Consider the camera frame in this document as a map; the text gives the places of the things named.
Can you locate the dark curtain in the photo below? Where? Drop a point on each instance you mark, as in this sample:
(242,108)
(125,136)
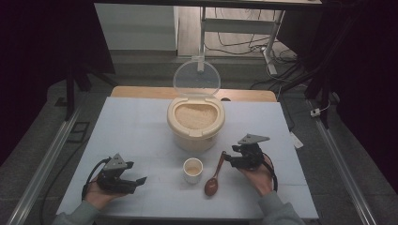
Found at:
(31,62)
(366,78)

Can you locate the person's right hand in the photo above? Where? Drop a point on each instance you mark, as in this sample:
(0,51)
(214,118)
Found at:
(261,179)

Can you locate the brown wooden spoon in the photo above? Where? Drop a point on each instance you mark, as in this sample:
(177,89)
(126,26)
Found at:
(211,186)

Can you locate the uncooked rice heap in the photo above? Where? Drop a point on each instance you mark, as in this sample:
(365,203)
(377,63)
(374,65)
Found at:
(195,116)

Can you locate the white cup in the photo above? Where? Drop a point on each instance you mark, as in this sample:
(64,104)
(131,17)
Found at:
(192,178)

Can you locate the white cabinet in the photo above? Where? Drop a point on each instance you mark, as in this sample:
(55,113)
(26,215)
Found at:
(134,26)

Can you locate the black tripod stand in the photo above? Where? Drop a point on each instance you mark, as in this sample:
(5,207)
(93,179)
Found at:
(316,81)
(70,93)

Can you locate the beige rice container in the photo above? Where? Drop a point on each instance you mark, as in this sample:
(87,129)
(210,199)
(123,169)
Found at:
(195,137)

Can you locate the white desk frame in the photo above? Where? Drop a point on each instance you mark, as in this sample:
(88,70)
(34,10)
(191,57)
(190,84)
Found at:
(237,25)

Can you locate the small white adapter box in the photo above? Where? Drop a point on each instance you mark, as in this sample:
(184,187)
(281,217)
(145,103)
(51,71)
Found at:
(315,112)

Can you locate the aluminium floor rail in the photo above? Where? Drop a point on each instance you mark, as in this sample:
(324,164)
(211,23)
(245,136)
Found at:
(47,162)
(341,168)

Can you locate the clear round container lid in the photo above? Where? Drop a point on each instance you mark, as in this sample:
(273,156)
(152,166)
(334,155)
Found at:
(197,78)

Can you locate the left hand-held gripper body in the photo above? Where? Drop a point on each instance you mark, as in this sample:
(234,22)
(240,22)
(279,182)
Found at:
(114,182)

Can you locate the white table cover sheet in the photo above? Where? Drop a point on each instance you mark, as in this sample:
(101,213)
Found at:
(140,131)

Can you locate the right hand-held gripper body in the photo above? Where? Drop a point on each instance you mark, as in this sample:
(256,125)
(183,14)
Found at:
(250,157)

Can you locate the black rectangular floor bracket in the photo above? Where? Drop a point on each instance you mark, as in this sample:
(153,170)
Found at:
(78,132)

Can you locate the white paper tag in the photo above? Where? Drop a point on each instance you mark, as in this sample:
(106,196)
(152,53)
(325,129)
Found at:
(296,140)

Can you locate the person's left hand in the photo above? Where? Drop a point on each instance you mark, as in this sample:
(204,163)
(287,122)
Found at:
(98,197)

